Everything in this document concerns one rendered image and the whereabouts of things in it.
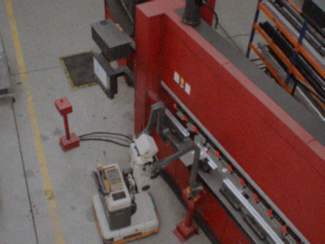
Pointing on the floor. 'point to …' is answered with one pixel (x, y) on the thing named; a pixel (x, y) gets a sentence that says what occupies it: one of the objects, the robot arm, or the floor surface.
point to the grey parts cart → (4, 71)
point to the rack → (280, 51)
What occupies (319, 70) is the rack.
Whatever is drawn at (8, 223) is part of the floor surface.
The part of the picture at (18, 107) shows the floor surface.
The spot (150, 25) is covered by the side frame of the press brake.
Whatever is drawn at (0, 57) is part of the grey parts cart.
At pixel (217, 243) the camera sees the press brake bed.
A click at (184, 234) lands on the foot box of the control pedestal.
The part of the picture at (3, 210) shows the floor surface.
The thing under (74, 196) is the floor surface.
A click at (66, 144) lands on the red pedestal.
